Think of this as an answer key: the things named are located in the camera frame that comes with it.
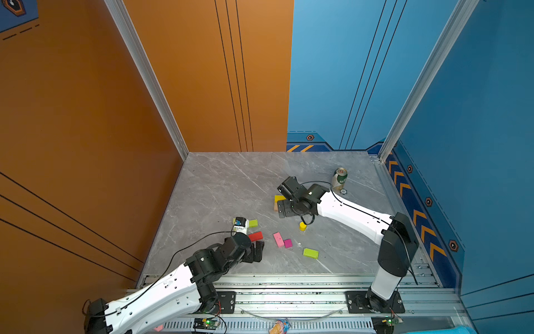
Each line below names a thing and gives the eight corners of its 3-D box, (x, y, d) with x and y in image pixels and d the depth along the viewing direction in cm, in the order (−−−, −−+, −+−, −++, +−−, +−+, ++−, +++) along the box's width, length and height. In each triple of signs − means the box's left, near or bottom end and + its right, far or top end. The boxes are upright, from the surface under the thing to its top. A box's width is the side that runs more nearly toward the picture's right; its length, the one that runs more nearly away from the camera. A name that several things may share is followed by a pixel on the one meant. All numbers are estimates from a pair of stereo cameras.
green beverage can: (331, 190, 107) (336, 176, 98) (329, 181, 111) (334, 167, 102) (343, 190, 107) (349, 176, 98) (340, 181, 111) (346, 167, 102)
